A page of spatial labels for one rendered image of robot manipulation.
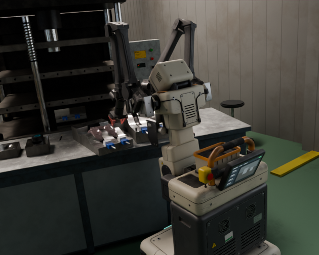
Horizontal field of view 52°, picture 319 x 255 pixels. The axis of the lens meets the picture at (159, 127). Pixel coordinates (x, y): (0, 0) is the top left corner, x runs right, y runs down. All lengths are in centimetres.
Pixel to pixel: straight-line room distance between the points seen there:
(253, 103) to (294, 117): 65
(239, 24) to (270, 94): 106
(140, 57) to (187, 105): 136
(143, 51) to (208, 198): 185
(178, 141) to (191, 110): 20
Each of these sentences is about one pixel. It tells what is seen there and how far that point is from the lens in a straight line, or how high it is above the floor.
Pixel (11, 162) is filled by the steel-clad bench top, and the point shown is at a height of 80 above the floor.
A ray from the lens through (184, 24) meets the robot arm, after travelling 221.
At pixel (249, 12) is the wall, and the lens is 473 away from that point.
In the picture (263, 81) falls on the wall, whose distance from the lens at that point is 466.
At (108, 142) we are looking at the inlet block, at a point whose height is 87.
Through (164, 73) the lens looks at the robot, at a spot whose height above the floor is 133.
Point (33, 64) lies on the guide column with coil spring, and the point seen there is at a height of 137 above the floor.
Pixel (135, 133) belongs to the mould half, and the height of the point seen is 88.
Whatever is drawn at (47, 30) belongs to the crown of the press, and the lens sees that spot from 322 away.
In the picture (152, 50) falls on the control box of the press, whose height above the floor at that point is 138.
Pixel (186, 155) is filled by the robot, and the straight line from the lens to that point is 196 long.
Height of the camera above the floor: 157
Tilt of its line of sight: 17 degrees down
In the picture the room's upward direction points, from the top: 5 degrees counter-clockwise
